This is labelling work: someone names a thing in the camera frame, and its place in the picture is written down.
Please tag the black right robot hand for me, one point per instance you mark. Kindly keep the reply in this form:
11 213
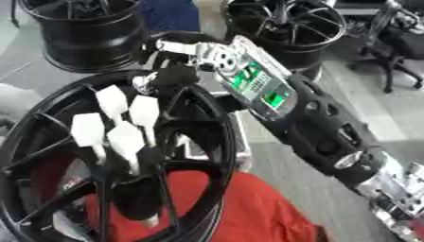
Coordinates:
172 80

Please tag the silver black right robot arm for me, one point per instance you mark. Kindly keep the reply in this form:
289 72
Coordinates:
317 126

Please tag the black wheel rim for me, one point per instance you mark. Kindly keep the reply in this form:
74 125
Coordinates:
301 34
91 41

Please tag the black spoked wheel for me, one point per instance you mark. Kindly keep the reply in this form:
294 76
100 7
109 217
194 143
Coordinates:
205 189

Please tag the person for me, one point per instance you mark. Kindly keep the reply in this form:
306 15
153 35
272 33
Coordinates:
168 14

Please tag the black office chair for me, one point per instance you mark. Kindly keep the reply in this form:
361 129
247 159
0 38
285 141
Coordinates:
395 44

